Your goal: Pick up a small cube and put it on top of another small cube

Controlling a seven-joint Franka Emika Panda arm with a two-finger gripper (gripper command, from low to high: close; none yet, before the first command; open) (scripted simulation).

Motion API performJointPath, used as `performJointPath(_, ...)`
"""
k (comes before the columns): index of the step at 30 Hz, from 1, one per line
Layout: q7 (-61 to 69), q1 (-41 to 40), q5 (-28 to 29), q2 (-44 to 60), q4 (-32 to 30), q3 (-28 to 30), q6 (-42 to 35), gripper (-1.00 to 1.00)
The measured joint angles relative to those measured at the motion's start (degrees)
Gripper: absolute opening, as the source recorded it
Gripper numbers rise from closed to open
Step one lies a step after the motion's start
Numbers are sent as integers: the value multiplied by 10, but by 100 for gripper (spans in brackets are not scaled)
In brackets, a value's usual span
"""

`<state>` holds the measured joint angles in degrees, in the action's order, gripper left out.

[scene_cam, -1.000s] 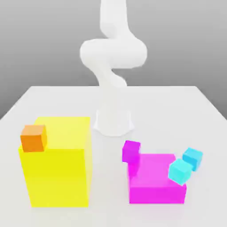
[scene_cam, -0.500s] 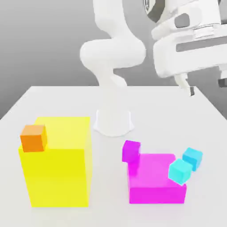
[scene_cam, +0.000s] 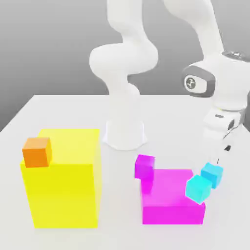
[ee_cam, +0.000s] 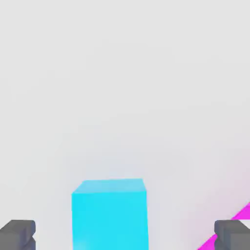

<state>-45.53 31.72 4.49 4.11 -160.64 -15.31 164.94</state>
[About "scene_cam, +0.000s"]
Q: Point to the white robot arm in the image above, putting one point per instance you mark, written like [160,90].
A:
[125,58]

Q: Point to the small blue cube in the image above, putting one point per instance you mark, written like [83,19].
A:
[212,172]

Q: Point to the small orange cube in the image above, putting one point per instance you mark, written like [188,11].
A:
[35,156]

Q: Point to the large magenta box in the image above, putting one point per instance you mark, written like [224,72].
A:
[170,195]

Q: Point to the small cyan cube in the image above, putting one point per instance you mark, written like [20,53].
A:
[197,190]

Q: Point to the large yellow box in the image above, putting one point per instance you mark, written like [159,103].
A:
[58,191]

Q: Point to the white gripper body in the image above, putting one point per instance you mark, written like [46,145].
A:
[215,123]

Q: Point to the small purple cube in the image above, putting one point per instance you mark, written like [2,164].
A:
[144,168]

